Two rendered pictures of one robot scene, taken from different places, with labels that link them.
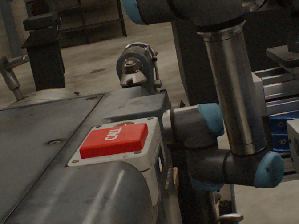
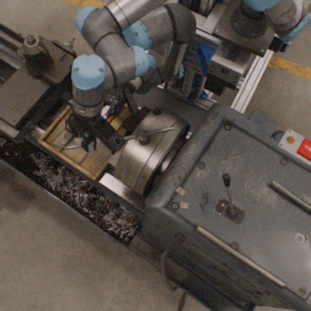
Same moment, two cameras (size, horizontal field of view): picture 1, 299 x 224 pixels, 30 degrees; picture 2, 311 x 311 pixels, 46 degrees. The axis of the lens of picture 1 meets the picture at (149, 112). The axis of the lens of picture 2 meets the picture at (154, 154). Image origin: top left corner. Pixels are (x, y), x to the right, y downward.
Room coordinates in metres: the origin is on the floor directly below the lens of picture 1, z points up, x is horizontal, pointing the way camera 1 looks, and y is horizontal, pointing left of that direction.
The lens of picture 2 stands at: (0.83, 0.65, 2.33)
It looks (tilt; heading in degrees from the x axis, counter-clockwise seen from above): 70 degrees down; 289
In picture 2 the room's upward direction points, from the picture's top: 7 degrees clockwise
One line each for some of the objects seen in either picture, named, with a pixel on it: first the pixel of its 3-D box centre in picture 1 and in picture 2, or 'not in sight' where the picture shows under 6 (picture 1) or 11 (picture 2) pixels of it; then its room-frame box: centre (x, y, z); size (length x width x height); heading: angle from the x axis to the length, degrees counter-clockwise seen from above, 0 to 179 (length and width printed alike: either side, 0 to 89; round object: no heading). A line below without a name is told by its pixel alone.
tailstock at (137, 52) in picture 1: (137, 82); not in sight; (2.20, 0.02, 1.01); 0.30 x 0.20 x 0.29; 172
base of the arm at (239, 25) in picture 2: not in sight; (252, 14); (0.88, -0.43, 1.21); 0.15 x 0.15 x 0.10
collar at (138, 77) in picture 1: (132, 77); (32, 44); (1.59, 0.03, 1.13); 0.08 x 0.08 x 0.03
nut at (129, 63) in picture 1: (130, 66); (30, 38); (1.59, 0.03, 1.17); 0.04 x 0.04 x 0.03
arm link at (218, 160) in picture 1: (210, 165); (145, 80); (1.17, -0.11, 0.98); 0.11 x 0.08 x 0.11; 48
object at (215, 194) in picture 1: (204, 189); not in sight; (1.61, -0.12, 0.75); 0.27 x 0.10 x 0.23; 172
